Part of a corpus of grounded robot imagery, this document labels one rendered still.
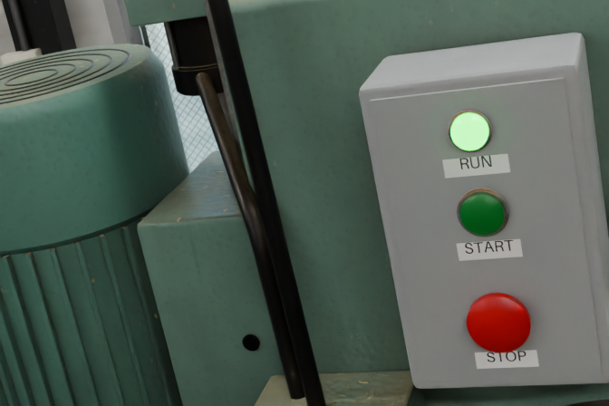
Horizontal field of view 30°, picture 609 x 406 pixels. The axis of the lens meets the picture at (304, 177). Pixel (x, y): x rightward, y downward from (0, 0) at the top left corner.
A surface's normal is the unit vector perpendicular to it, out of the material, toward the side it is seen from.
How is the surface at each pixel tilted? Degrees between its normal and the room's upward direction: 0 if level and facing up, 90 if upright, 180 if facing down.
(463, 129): 87
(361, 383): 0
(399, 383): 0
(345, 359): 90
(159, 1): 90
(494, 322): 90
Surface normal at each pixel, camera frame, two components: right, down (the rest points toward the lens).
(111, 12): 0.96, -0.11
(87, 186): 0.42, 0.21
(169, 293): -0.27, 0.36
